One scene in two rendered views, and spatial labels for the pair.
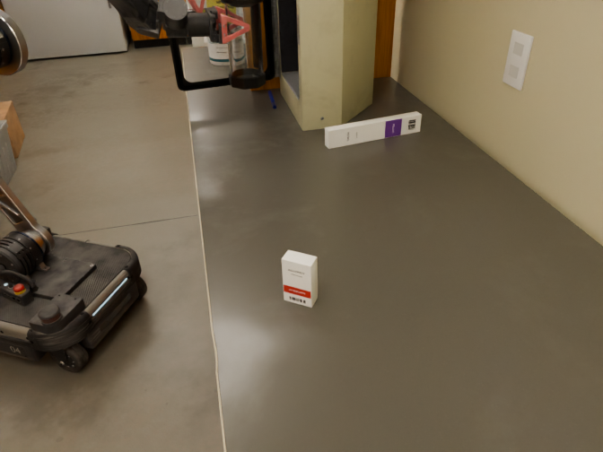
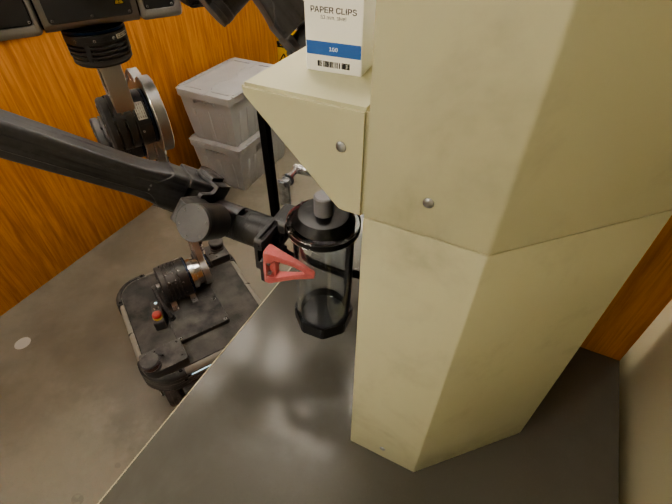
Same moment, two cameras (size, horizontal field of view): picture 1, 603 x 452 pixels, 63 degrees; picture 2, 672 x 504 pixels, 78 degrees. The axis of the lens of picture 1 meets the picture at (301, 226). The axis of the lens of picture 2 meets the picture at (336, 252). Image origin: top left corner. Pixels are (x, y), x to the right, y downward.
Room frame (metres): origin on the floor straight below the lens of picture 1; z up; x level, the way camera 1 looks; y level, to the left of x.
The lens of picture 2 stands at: (1.00, -0.18, 1.64)
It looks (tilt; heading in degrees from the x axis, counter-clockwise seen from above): 43 degrees down; 39
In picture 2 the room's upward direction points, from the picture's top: straight up
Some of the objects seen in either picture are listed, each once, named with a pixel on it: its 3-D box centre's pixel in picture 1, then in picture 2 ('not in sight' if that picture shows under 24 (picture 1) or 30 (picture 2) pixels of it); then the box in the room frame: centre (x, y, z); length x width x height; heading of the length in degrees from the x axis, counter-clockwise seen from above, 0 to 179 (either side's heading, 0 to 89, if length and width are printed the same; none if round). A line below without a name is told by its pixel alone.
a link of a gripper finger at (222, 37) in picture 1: (230, 26); (290, 258); (1.32, 0.16, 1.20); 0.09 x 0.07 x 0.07; 104
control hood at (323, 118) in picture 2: not in sight; (375, 87); (1.39, 0.08, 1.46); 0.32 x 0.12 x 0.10; 12
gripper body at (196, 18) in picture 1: (200, 24); (262, 231); (1.33, 0.24, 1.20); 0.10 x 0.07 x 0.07; 14
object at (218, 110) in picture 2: not in sight; (236, 101); (2.68, 2.00, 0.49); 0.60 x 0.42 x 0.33; 12
